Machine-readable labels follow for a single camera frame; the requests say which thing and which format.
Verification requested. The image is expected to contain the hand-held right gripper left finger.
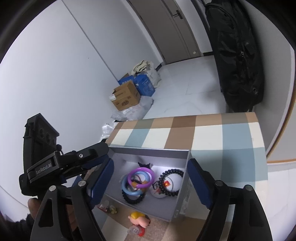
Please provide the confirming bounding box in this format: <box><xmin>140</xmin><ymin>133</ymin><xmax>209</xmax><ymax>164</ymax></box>
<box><xmin>30</xmin><ymin>158</ymin><xmax>115</xmax><ymax>241</ymax></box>

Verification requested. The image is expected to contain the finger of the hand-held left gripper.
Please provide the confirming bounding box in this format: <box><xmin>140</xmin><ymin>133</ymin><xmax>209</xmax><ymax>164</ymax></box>
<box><xmin>62</xmin><ymin>159</ymin><xmax>109</xmax><ymax>181</ymax></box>
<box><xmin>60</xmin><ymin>142</ymin><xmax>110</xmax><ymax>166</ymax></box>

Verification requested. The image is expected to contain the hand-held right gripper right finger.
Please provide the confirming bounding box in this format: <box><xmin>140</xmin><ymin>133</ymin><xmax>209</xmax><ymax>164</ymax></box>
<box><xmin>187</xmin><ymin>158</ymin><xmax>273</xmax><ymax>241</ymax></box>

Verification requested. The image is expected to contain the blue ring bracelet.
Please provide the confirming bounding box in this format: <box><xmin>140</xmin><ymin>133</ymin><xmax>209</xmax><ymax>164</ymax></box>
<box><xmin>121</xmin><ymin>174</ymin><xmax>148</xmax><ymax>197</ymax></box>

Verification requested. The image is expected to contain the dark beaded bracelet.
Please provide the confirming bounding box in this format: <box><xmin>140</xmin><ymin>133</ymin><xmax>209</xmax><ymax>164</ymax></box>
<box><xmin>158</xmin><ymin>169</ymin><xmax>185</xmax><ymax>197</ymax></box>

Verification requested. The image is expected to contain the grey cardboard box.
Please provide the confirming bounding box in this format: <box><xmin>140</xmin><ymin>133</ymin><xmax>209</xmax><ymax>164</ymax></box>
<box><xmin>102</xmin><ymin>146</ymin><xmax>192</xmax><ymax>222</ymax></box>

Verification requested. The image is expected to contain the black coil hair tie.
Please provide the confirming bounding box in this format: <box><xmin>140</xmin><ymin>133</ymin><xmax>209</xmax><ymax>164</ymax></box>
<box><xmin>122</xmin><ymin>189</ymin><xmax>146</xmax><ymax>205</ymax></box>

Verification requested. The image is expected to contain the white round badge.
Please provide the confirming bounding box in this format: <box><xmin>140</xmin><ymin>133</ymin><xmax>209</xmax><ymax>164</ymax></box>
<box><xmin>150</xmin><ymin>174</ymin><xmax>183</xmax><ymax>199</ymax></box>

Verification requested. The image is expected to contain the purple ring bracelet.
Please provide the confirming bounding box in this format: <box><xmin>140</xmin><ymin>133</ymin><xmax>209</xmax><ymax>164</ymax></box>
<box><xmin>127</xmin><ymin>168</ymin><xmax>155</xmax><ymax>189</ymax></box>

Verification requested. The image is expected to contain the person's left hand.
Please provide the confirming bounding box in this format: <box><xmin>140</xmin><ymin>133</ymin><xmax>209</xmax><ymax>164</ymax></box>
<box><xmin>27</xmin><ymin>198</ymin><xmax>79</xmax><ymax>232</ymax></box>

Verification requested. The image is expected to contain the small red white charm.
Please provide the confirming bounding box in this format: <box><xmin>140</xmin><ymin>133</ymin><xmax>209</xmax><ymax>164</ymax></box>
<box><xmin>98</xmin><ymin>201</ymin><xmax>110</xmax><ymax>213</ymax></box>

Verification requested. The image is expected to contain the crumpled clear plastic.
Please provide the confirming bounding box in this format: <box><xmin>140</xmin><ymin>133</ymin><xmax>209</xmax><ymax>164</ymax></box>
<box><xmin>101</xmin><ymin>122</ymin><xmax>119</xmax><ymax>140</ymax></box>

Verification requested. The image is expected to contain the checked tablecloth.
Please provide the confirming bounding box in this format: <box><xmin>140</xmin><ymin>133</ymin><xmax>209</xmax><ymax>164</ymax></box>
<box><xmin>92</xmin><ymin>112</ymin><xmax>269</xmax><ymax>241</ymax></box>

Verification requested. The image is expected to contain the pink toy figure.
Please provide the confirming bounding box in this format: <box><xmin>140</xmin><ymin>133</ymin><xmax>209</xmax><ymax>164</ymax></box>
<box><xmin>128</xmin><ymin>212</ymin><xmax>151</xmax><ymax>229</ymax></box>

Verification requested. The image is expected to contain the pink translucent charm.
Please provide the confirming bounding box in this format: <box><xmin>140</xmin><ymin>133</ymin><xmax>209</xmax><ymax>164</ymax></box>
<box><xmin>127</xmin><ymin>226</ymin><xmax>146</xmax><ymax>237</ymax></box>

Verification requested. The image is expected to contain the clear plastic wrap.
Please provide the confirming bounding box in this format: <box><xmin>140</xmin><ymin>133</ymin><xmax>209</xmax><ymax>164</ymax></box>
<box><xmin>110</xmin><ymin>96</ymin><xmax>154</xmax><ymax>122</ymax></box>

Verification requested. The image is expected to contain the brown cardboard box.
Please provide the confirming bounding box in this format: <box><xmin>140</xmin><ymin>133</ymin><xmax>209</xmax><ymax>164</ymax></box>
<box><xmin>110</xmin><ymin>81</ymin><xmax>141</xmax><ymax>112</ymax></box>

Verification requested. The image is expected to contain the blue cardboard box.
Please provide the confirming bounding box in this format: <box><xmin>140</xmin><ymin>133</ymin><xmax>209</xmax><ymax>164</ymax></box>
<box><xmin>118</xmin><ymin>73</ymin><xmax>156</xmax><ymax>97</ymax></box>

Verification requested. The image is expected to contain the white bag with cloth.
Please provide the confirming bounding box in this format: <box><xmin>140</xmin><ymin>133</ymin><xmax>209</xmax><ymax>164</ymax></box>
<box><xmin>132</xmin><ymin>60</ymin><xmax>162</xmax><ymax>88</ymax></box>

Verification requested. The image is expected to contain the black backpack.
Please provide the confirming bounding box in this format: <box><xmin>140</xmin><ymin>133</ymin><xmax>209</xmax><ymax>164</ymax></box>
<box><xmin>205</xmin><ymin>0</ymin><xmax>264</xmax><ymax>113</ymax></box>

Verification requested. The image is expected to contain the grey door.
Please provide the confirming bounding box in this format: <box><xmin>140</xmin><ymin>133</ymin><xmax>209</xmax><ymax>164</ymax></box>
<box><xmin>128</xmin><ymin>0</ymin><xmax>202</xmax><ymax>65</ymax></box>

